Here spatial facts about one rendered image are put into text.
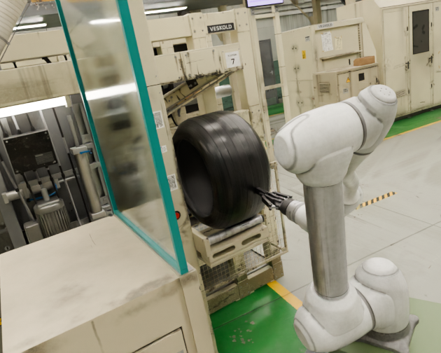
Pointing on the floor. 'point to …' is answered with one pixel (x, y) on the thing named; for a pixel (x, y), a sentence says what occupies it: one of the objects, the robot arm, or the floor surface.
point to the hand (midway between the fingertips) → (262, 192)
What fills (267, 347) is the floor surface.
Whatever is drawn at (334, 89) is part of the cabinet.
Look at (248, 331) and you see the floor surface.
